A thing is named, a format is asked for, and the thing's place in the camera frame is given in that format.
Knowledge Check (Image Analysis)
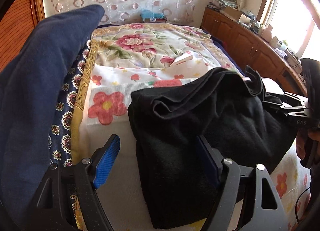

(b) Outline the wooden slatted wardrobe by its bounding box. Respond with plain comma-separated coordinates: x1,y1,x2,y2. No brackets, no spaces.
0,0,47,72

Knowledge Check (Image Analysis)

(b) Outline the wood framed window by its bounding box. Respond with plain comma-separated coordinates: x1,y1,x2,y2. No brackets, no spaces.
259,0,320,57

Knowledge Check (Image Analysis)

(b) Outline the stack of folded cloths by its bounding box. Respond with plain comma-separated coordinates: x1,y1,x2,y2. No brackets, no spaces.
209,0,238,9

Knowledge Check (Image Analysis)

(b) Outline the white flowered bed sheet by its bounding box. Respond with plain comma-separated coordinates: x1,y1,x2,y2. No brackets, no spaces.
75,54,312,231

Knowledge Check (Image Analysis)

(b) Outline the rose floral blanket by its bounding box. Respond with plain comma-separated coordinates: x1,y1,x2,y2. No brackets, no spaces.
91,23,240,72

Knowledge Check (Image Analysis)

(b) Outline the blue plastic bag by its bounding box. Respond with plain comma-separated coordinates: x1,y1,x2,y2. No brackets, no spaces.
140,9,167,23

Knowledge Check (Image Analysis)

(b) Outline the white plastic jug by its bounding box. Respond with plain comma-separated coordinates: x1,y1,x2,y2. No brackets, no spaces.
262,24,273,42

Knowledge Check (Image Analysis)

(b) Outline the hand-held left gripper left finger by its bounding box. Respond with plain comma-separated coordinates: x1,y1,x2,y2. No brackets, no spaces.
30,134,121,231

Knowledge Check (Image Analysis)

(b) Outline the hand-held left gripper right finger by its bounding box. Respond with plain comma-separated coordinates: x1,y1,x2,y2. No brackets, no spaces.
196,135,288,231

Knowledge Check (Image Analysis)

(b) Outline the navy medallion patterned quilt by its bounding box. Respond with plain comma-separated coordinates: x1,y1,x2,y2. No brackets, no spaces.
47,38,94,221

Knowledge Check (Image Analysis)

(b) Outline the wooden side cabinet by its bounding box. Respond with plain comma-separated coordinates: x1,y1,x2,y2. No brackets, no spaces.
201,6,308,97

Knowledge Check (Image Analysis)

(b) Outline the black cable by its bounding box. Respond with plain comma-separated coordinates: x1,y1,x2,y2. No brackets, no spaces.
295,186,312,223

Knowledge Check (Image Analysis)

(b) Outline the navy blue folded cloth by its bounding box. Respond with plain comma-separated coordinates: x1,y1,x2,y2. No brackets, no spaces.
0,4,105,221

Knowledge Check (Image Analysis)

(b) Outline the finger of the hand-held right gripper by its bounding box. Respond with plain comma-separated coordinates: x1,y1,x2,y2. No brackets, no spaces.
245,65,308,122

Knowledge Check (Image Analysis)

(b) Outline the black printed t-shirt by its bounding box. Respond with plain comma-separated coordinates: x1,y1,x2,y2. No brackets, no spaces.
127,67,298,230

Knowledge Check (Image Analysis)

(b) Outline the cardboard box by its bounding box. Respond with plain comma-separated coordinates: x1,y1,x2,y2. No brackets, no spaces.
224,5,248,22

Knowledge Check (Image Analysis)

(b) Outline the person's right hand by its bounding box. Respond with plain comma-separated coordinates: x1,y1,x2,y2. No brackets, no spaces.
296,129,320,161

